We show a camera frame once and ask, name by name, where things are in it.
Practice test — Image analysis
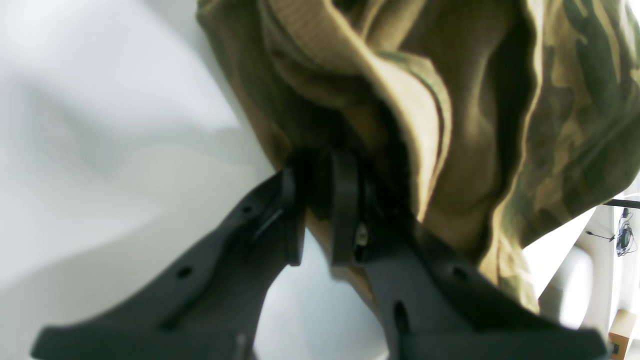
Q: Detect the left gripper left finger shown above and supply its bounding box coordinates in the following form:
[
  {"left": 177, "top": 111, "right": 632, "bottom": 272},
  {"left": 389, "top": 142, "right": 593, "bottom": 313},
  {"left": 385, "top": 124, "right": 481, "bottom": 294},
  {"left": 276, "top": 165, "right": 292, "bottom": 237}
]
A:
[{"left": 30, "top": 167, "right": 306, "bottom": 360}]

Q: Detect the camouflage t-shirt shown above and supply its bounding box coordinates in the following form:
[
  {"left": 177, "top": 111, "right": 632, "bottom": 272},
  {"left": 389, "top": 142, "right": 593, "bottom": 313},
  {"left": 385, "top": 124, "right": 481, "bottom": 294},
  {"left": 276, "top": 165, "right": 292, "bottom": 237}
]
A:
[{"left": 196, "top": 0, "right": 639, "bottom": 313}]

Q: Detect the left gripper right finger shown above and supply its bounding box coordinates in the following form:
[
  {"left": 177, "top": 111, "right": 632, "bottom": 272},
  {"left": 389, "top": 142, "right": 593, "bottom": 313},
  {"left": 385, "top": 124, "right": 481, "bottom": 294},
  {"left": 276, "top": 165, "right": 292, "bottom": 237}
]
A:
[{"left": 330, "top": 150, "right": 608, "bottom": 360}]

